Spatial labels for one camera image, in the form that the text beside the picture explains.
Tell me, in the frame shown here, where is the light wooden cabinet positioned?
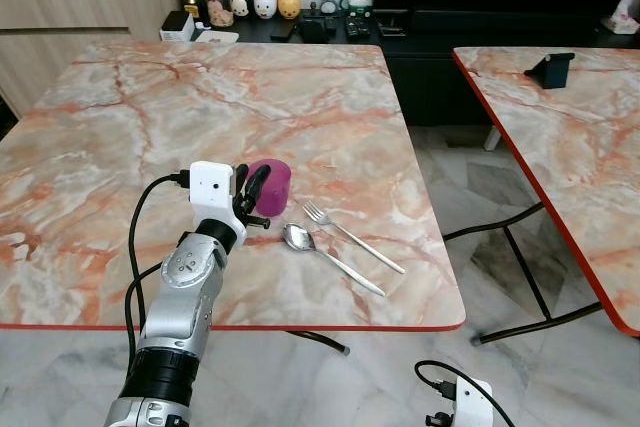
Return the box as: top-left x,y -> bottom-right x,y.
0,0 -> 183,116

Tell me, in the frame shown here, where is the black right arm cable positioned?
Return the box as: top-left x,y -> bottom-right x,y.
414,359 -> 517,427

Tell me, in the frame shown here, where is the black soundbar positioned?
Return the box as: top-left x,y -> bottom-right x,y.
404,8 -> 613,34

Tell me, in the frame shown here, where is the black metal table leg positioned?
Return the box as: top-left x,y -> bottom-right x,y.
284,329 -> 352,356

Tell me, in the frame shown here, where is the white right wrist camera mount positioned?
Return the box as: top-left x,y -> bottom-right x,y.
450,378 -> 494,427

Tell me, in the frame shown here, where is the silver metal fork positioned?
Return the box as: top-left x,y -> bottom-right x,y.
302,200 -> 408,276

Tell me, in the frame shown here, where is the pink tissue box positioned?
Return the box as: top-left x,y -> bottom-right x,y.
603,0 -> 640,35

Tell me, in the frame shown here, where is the black phone stand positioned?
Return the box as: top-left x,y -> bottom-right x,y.
524,51 -> 577,91

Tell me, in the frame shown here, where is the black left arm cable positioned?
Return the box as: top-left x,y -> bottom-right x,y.
122,171 -> 193,368

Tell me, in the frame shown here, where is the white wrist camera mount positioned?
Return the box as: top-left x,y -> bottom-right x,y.
450,378 -> 494,427
188,160 -> 251,239

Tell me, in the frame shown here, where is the small white box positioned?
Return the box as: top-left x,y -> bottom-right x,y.
159,11 -> 197,44

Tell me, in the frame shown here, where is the silver metal spoon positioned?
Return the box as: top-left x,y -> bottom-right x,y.
281,223 -> 388,299

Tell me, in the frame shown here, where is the red-lidded glass jar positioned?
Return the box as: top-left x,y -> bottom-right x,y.
203,0 -> 236,29

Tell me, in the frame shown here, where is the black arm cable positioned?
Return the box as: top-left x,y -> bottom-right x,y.
122,171 -> 193,368
414,359 -> 517,427

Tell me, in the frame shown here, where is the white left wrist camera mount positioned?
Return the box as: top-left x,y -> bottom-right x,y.
188,160 -> 251,239

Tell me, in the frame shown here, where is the purple plastic cup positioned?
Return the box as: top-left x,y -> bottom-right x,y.
247,158 -> 293,217

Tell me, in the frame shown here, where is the black folding table leg frame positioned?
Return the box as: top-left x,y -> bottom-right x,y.
442,201 -> 607,346

